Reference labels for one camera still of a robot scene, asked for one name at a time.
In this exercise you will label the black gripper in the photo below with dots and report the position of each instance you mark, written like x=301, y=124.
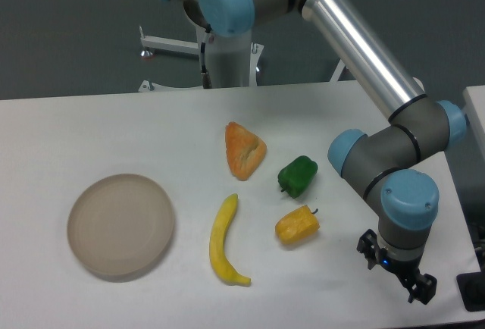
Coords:
x=403, y=263

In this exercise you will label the orange bread slice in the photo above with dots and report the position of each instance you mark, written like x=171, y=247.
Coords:
x=245, y=151

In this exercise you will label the yellow bell pepper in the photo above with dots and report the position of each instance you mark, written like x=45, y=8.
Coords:
x=297, y=225

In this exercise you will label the beige round plate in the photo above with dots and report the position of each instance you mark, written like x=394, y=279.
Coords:
x=120, y=227

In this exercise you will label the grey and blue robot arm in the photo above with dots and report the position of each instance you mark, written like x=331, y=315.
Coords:
x=381, y=167

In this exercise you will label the yellow banana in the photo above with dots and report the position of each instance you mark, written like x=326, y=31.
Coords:
x=220, y=264

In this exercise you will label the white robot stand base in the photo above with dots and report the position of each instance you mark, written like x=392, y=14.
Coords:
x=223, y=62

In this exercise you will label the white table at right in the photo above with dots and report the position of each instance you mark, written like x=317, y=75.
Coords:
x=474, y=105

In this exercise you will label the black device at right edge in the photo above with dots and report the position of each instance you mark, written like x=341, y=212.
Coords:
x=471, y=287

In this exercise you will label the green bell pepper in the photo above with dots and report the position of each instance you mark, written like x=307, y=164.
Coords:
x=295, y=178

